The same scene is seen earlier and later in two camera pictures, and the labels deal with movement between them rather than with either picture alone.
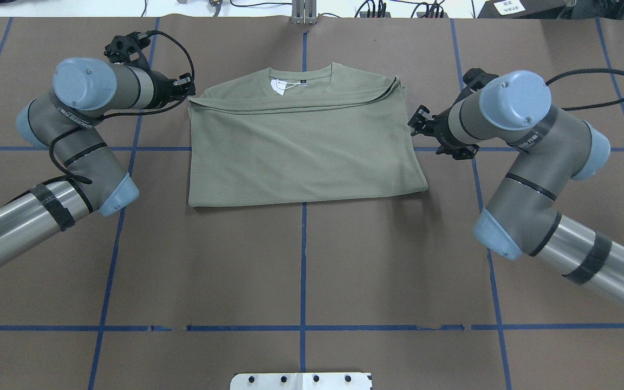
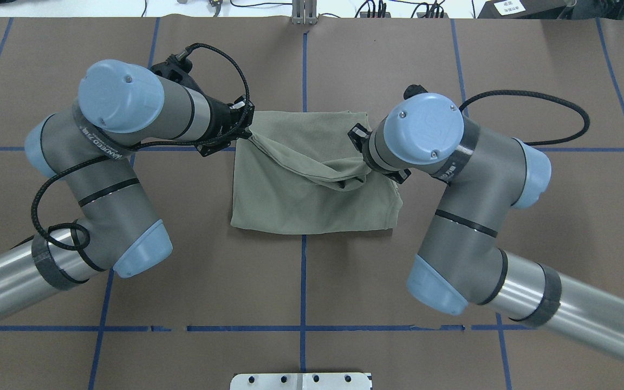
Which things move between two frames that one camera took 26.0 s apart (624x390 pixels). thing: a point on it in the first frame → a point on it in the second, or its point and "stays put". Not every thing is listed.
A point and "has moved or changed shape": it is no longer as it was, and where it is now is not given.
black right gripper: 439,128 → 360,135
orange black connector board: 364,14 stays put
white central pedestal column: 323,381 stays put
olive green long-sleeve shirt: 337,134 has moved or changed shape
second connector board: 432,14 stays put
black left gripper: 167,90 → 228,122
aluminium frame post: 304,12 stays put
